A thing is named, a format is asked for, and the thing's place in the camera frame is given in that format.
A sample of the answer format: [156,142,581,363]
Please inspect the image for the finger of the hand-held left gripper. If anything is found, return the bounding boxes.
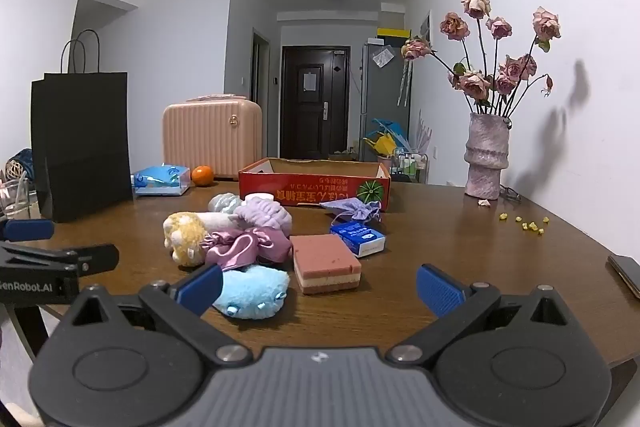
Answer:
[0,243,119,277]
[0,219,55,242]

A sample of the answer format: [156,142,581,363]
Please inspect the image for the yellow white sheep plush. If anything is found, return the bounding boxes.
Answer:
[163,212,241,268]

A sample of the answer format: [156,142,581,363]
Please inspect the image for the wire cart with bottles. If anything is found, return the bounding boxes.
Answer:
[392,147,429,182]

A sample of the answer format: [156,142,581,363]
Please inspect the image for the blue tissue pack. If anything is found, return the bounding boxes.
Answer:
[131,165,192,198]

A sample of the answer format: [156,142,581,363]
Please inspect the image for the pink ribbed suitcase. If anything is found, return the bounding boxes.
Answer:
[162,94,264,182]

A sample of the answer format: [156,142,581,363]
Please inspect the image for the light blue plush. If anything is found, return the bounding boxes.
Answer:
[212,264,291,320]

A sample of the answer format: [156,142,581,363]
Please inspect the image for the red cardboard box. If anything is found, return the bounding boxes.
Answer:
[238,158,392,212]

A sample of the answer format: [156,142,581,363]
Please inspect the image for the clear plastic bag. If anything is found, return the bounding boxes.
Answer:
[207,193,246,218]

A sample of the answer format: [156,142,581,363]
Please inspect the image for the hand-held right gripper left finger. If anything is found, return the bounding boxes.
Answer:
[60,263,253,368]

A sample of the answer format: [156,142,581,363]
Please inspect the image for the purple fuzzy towel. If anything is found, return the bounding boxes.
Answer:
[232,197,293,238]

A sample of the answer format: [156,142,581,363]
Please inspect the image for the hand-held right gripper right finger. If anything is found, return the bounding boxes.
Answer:
[387,264,578,368]

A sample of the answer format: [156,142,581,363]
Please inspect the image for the dried pink roses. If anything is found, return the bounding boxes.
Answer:
[400,0,563,118]

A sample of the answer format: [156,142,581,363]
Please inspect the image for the lavender drawstring pouch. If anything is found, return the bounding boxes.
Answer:
[319,198,383,224]

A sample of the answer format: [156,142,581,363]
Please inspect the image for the black phone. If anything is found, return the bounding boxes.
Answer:
[607,254,640,299]

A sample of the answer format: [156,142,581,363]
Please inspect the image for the pink textured vase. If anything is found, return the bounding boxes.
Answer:
[464,112,512,200]

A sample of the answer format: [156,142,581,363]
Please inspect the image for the yellow crumbs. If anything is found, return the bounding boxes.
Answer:
[497,213,551,235]

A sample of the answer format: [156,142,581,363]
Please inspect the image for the pink layered sponge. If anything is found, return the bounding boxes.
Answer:
[290,234,362,295]

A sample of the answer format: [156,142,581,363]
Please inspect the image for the small blue white pack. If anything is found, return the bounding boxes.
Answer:
[330,221,386,258]

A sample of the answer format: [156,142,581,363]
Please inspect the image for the interior side door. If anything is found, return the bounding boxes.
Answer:
[251,29,271,108]

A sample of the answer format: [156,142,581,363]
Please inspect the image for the dark entrance door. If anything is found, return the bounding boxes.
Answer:
[280,46,351,160]

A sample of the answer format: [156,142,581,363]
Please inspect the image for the grey fridge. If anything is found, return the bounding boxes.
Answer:
[361,38,412,158]

